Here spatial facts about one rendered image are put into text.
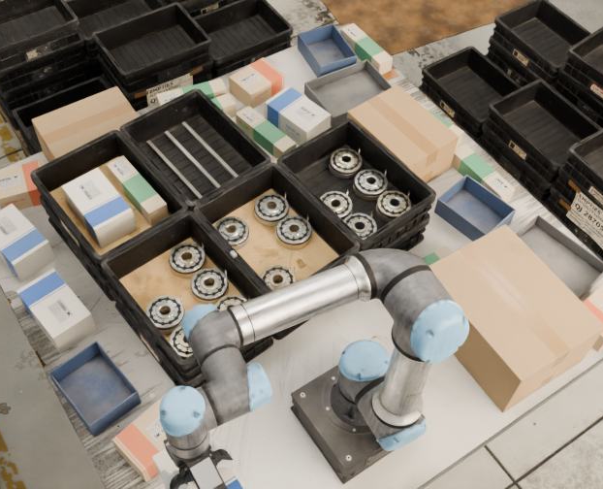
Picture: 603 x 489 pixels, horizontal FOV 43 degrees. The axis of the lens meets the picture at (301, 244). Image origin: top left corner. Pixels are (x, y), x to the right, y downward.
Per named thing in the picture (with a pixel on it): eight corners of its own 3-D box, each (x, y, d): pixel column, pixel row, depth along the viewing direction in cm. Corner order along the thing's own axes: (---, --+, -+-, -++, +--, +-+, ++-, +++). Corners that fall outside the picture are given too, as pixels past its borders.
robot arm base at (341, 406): (398, 413, 197) (402, 396, 189) (345, 435, 193) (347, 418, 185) (372, 365, 205) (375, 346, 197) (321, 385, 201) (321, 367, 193)
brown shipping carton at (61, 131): (69, 196, 248) (57, 163, 235) (43, 152, 259) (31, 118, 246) (152, 159, 259) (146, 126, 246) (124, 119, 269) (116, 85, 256)
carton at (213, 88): (222, 90, 279) (221, 78, 274) (227, 101, 276) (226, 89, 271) (158, 106, 273) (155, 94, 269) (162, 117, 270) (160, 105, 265)
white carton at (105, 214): (137, 229, 225) (132, 210, 218) (101, 248, 221) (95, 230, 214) (103, 186, 234) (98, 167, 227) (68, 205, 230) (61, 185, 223)
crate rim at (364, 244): (437, 199, 226) (439, 194, 224) (362, 250, 214) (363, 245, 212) (348, 121, 243) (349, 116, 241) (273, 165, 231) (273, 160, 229)
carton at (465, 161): (448, 162, 262) (452, 150, 257) (461, 155, 264) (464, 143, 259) (497, 209, 251) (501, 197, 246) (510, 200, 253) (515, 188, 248)
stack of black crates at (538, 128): (584, 192, 329) (612, 137, 301) (532, 222, 318) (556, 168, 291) (519, 134, 348) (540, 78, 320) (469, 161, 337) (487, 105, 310)
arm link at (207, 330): (406, 217, 153) (174, 304, 137) (436, 257, 147) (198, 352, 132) (397, 253, 162) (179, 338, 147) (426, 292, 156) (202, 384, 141)
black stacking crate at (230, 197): (358, 270, 222) (362, 246, 212) (277, 325, 210) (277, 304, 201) (273, 186, 239) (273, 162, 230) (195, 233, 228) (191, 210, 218)
